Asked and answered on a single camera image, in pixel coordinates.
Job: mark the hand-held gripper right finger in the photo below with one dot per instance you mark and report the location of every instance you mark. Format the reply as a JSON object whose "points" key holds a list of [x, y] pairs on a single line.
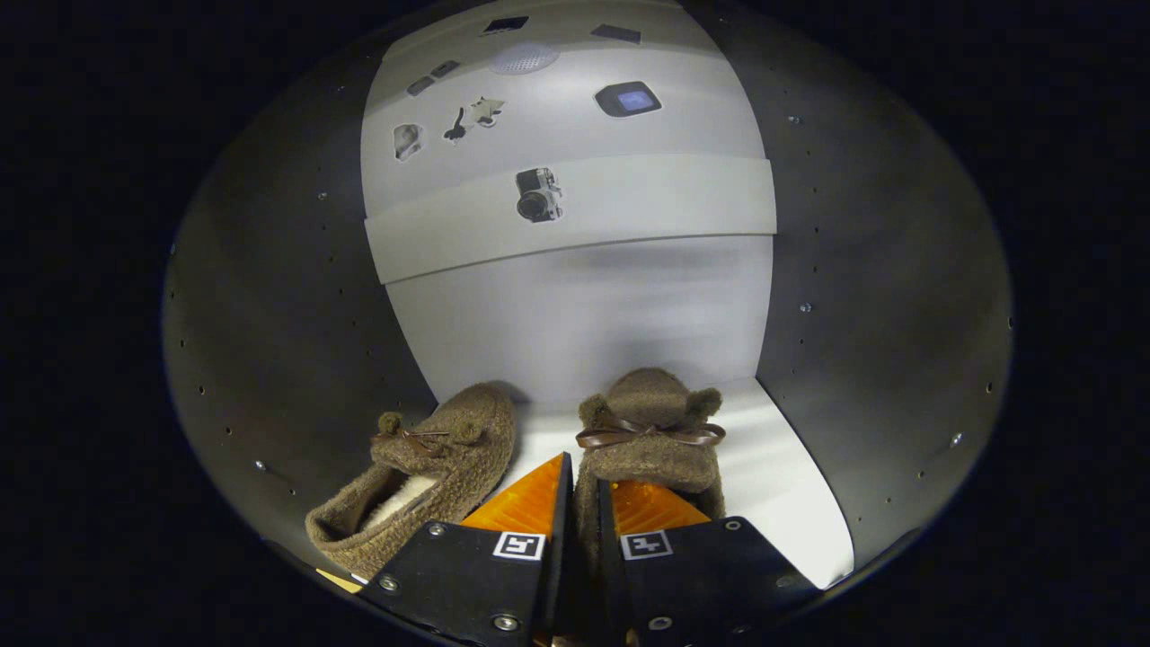
{"points": [[609, 575]]}

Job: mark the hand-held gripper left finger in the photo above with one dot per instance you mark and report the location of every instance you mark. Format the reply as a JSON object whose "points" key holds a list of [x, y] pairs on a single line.
{"points": [[564, 557]]}

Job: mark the brown fuzzy slipper shoe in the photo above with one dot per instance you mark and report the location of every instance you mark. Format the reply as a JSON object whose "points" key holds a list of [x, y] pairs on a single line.
{"points": [[449, 458], [651, 458]]}

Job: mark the dark grey shoe cabinet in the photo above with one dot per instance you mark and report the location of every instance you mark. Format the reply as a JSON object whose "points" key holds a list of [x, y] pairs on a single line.
{"points": [[269, 314]]}

